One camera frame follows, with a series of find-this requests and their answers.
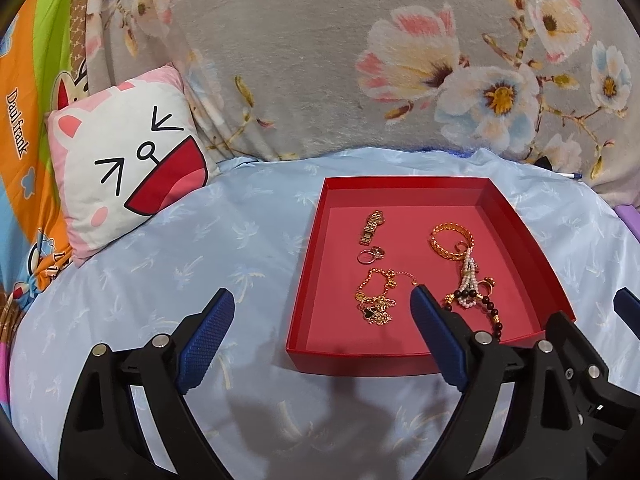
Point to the red shallow box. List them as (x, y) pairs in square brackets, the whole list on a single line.
[(340, 310)]

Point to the dark blue cloth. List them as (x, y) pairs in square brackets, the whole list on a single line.
[(447, 151)]

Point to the white pen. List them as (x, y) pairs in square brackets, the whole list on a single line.
[(572, 176)]

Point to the gold wristwatch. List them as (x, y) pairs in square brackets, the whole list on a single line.
[(372, 227)]

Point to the colourful cartoon sheet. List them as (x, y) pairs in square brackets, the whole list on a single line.
[(30, 60)]

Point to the light blue bedsheet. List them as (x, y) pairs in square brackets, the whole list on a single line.
[(200, 260)]

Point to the cartoon face pillow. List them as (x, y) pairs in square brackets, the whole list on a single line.
[(100, 130)]

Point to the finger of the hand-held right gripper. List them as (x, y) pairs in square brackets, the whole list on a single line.
[(605, 390), (627, 302)]

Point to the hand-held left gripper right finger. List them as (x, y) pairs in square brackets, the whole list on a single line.
[(440, 340)]

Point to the gold rings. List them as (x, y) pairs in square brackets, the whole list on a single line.
[(359, 257)]

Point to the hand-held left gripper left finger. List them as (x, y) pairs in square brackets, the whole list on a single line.
[(205, 340)]

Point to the grey floral blanket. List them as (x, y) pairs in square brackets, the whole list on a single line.
[(300, 60)]

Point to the purple flat object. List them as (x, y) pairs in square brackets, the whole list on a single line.
[(631, 220)]

